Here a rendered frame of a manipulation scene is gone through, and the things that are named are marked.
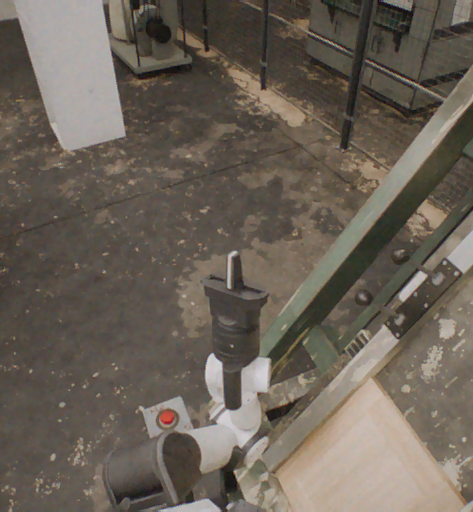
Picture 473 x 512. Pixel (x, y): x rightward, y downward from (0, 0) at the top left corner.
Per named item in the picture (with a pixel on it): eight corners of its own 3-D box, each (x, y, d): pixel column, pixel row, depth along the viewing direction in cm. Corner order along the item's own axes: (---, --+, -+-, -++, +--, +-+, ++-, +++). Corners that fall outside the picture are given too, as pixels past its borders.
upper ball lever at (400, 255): (434, 283, 97) (384, 254, 94) (446, 270, 95) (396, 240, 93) (440, 292, 93) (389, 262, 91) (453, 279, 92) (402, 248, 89)
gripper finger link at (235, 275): (238, 249, 78) (239, 281, 81) (227, 257, 75) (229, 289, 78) (246, 252, 77) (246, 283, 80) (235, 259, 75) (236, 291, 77)
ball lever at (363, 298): (397, 322, 102) (349, 295, 99) (408, 310, 100) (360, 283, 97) (402, 332, 98) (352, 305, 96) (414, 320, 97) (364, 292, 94)
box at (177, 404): (150, 436, 144) (141, 409, 132) (185, 422, 148) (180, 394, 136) (160, 471, 137) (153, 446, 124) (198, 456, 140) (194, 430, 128)
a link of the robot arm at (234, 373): (272, 327, 88) (271, 372, 93) (217, 323, 89) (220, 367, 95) (264, 367, 78) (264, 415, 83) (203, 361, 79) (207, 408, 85)
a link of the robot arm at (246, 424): (272, 400, 95) (275, 434, 109) (238, 369, 100) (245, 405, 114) (235, 437, 90) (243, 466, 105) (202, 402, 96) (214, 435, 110)
